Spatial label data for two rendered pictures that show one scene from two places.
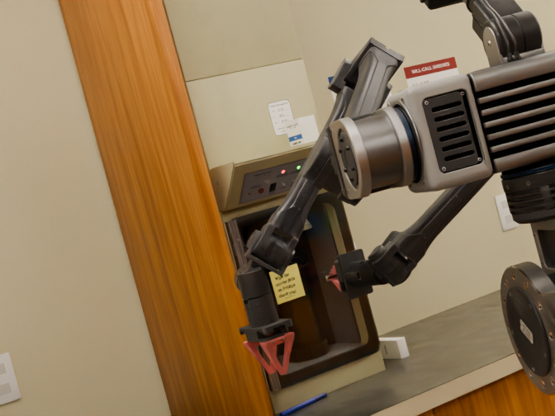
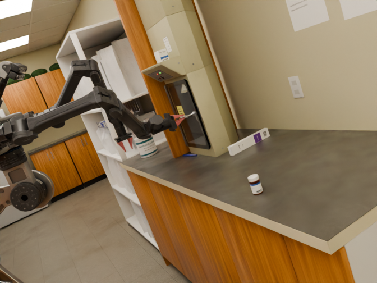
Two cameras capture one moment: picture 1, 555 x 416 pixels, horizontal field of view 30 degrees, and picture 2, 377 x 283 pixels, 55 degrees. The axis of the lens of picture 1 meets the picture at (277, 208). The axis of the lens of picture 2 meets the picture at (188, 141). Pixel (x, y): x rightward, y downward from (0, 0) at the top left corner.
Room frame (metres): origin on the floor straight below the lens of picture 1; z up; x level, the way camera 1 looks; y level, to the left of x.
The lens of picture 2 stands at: (2.62, -2.02, 1.46)
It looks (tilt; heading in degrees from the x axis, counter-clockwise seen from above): 12 degrees down; 98
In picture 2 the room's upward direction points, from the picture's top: 20 degrees counter-clockwise
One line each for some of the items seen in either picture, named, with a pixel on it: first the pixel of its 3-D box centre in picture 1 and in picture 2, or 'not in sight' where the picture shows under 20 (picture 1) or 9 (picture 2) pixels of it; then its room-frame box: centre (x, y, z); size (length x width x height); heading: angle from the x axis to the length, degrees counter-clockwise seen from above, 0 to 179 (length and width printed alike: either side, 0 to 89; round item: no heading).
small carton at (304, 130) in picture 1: (302, 131); (161, 55); (2.38, -0.10, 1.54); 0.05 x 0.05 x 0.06; 38
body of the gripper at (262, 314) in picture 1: (262, 314); (121, 132); (1.96, 0.08, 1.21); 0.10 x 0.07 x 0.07; 30
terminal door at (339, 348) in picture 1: (306, 287); (186, 115); (2.38, -0.02, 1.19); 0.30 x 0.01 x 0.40; 119
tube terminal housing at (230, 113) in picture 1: (263, 235); (198, 85); (2.50, 0.05, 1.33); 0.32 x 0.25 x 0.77; 120
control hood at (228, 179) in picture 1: (286, 171); (162, 72); (2.34, -0.04, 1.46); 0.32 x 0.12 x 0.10; 120
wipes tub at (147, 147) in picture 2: not in sight; (146, 145); (1.97, 0.49, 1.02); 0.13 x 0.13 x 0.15
